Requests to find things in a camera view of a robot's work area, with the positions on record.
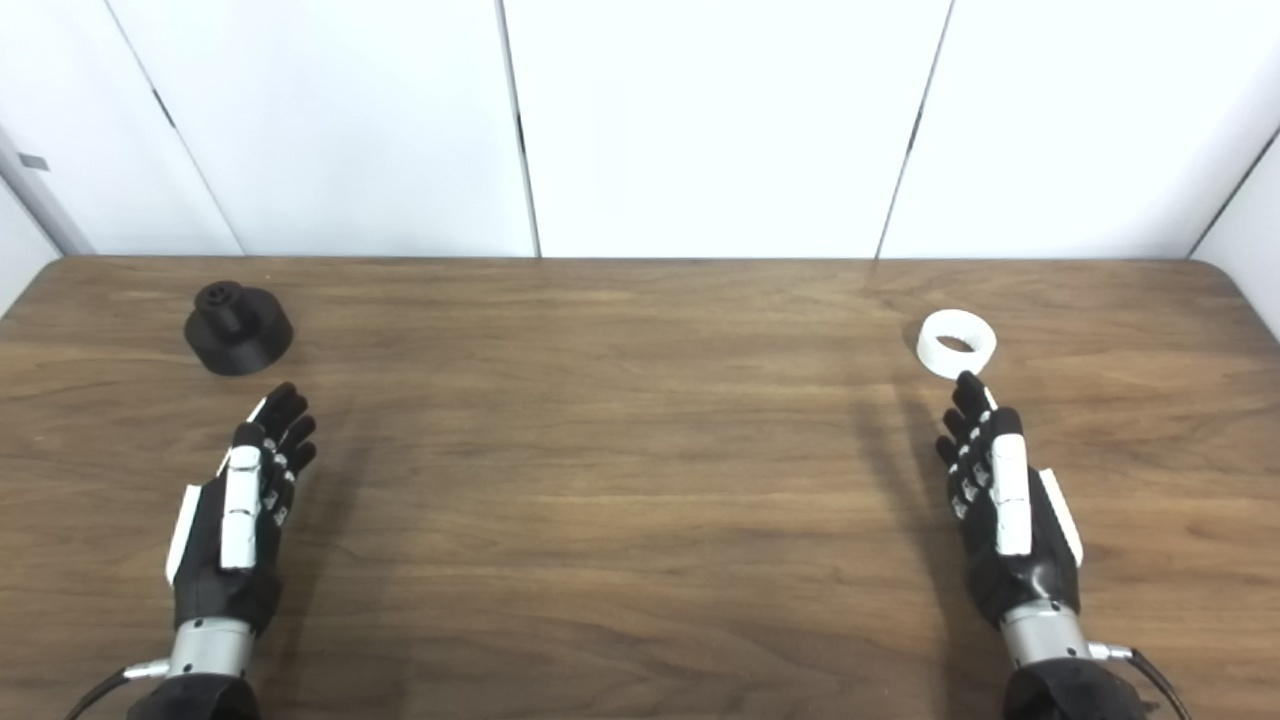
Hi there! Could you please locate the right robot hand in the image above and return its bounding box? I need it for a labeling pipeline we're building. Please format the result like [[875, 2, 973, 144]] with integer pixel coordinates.
[[935, 371, 1085, 629]]

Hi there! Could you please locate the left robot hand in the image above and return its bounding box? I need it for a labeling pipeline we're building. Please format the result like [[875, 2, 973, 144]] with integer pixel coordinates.
[[165, 382, 318, 636]]

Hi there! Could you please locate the white toothed ring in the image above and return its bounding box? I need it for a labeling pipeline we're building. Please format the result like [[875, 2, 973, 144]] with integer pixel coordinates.
[[916, 309, 998, 379]]

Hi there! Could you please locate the round black stepped part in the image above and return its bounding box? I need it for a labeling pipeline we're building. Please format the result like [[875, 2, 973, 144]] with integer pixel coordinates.
[[184, 281, 294, 377]]

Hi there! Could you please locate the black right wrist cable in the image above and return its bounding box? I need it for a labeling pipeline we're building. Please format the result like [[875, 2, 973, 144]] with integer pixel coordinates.
[[1088, 642, 1191, 720]]

